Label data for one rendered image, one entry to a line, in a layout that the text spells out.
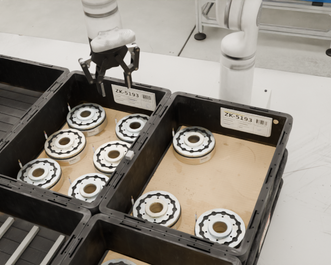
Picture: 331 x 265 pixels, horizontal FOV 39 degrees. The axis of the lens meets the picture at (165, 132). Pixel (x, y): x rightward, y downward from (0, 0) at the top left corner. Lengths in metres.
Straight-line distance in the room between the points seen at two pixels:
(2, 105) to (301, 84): 0.93
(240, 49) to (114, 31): 0.37
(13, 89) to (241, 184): 0.75
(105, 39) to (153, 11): 2.54
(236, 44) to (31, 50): 0.93
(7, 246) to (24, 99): 0.51
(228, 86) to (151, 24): 2.09
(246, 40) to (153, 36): 2.04
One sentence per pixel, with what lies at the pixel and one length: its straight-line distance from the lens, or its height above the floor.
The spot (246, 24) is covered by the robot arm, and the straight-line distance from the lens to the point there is 1.16.
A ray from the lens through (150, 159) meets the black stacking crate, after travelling 1.09.
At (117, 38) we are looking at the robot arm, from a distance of 0.95.
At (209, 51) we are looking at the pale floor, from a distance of 3.00.
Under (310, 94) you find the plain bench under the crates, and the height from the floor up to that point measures 0.70.
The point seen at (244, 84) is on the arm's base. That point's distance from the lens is 1.28.
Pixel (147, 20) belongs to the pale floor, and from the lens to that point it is 3.38.
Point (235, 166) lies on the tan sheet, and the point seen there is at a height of 0.83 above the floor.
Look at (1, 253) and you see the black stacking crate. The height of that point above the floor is 0.83.
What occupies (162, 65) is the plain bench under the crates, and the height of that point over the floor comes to 0.70.
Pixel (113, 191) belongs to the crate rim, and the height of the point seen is 0.93.
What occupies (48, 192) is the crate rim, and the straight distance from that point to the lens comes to 1.00.
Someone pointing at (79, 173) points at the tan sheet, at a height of 0.83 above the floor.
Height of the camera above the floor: 1.65
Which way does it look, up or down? 43 degrees down
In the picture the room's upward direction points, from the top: 6 degrees counter-clockwise
